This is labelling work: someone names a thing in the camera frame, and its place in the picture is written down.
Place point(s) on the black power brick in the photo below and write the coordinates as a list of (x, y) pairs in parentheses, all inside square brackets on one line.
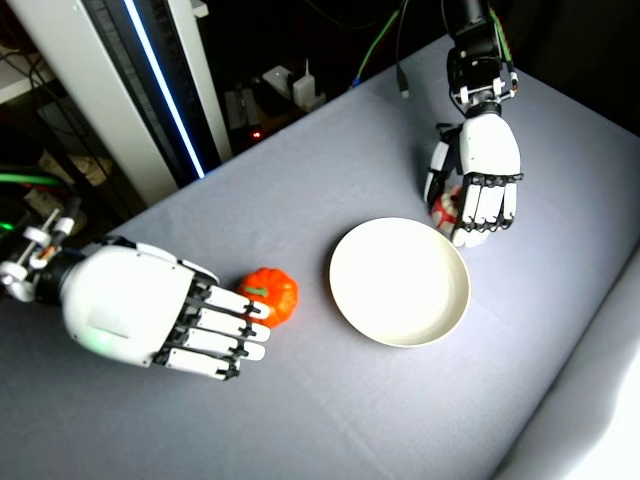
[(242, 110)]

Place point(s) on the cream round plate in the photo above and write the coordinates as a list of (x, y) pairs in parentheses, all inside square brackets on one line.
[(400, 285)]

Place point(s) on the grey table cloth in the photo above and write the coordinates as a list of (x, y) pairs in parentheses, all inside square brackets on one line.
[(350, 400)]

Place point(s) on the white column with blue light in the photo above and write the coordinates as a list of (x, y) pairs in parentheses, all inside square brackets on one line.
[(90, 75)]

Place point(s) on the tall white power adapter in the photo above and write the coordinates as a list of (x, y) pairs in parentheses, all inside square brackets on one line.
[(304, 90)]

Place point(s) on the flat white power adapter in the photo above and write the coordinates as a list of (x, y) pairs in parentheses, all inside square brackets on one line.
[(277, 77)]

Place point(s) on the white shelf board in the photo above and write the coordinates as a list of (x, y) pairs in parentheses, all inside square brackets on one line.
[(15, 80)]

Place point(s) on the red white strawberry toy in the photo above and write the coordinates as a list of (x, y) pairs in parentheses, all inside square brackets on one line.
[(444, 210)]

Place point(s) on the orange toy pumpkin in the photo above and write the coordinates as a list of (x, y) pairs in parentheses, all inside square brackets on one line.
[(280, 295)]

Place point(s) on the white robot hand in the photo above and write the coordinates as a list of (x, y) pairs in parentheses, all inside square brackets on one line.
[(487, 150), (125, 300)]

